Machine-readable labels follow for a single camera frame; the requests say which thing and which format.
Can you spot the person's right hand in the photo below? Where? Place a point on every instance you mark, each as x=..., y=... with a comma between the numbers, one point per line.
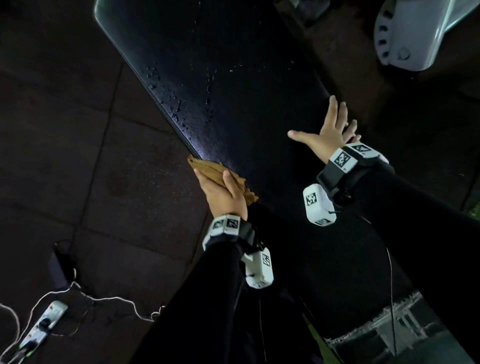
x=328, y=137

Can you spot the person's left hand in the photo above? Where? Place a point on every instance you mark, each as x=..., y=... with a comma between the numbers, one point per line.
x=225, y=198

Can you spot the brown cleaning cloth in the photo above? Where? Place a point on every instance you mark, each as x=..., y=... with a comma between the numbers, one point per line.
x=210, y=168

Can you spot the black bench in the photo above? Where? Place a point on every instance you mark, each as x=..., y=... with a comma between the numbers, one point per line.
x=243, y=75

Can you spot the person's right forearm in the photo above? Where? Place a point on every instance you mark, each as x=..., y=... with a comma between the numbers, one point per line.
x=431, y=232

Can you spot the person's left forearm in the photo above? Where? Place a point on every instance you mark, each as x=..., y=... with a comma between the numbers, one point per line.
x=195, y=311

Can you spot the white machine frame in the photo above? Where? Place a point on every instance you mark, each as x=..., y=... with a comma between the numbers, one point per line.
x=420, y=33

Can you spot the left marker wristband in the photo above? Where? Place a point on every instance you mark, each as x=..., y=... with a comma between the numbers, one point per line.
x=225, y=224

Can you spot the marker wristband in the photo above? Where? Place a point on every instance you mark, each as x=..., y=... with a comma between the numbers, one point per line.
x=225, y=224
x=345, y=161

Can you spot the right marker wristband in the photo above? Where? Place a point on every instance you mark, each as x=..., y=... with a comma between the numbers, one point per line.
x=345, y=161

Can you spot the black power adapter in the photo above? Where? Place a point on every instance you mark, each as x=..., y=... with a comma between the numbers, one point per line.
x=62, y=266

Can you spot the green turf mat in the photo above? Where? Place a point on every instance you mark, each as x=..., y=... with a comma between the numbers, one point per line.
x=318, y=348

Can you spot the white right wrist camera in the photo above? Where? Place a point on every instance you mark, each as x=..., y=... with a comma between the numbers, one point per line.
x=318, y=206

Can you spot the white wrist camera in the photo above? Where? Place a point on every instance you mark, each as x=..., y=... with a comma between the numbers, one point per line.
x=258, y=270
x=318, y=206

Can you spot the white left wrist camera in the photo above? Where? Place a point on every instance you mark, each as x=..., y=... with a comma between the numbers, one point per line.
x=258, y=270

